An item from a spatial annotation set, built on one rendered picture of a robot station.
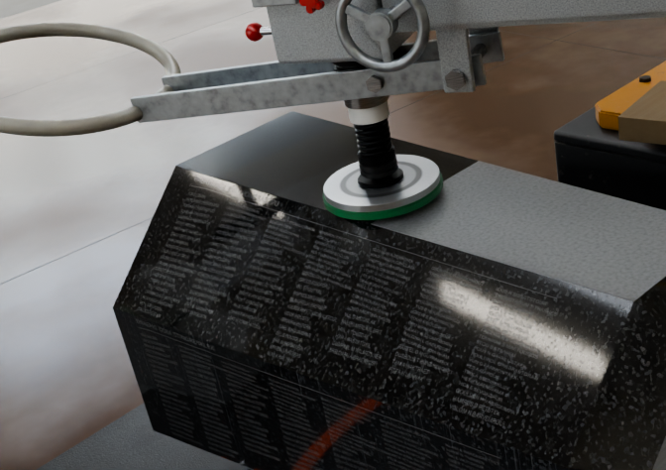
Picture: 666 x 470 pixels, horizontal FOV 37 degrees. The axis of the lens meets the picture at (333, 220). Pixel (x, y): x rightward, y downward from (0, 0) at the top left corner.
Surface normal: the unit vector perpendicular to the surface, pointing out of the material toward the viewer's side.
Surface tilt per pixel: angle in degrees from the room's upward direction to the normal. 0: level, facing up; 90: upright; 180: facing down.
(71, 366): 0
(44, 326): 0
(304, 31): 90
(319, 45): 90
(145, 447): 0
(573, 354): 45
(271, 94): 90
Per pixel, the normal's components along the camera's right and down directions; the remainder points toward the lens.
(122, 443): -0.18, -0.88
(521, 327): -0.63, -0.33
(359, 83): -0.40, 0.47
